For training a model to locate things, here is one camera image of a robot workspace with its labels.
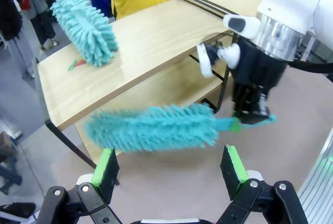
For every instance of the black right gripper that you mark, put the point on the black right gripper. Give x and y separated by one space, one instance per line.
257 67

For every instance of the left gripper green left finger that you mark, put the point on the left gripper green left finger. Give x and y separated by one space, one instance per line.
86 203

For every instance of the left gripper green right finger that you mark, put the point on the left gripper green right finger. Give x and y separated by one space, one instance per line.
260 200

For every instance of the teal microfibre duster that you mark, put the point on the teal microfibre duster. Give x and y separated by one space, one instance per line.
83 28
151 130

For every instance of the black shoe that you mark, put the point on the black shoe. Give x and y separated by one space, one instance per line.
18 209

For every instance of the dark stool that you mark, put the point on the dark stool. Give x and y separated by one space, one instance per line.
10 174

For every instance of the cardboard box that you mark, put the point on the cardboard box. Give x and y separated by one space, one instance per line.
6 143

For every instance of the green paper scrap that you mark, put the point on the green paper scrap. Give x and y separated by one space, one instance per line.
72 65

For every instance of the red paper scrap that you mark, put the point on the red paper scrap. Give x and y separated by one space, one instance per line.
80 63

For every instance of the blue chair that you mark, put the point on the blue chair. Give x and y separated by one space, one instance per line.
101 0

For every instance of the person dark jacket grey trousers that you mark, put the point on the person dark jacket grey trousers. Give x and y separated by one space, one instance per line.
10 13

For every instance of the white ribbed rail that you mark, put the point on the white ribbed rail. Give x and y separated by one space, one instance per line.
320 182

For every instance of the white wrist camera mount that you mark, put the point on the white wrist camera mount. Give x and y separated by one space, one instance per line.
204 62

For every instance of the wooden two-tier shelf black frame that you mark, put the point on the wooden two-tier shelf black frame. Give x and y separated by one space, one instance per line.
156 34

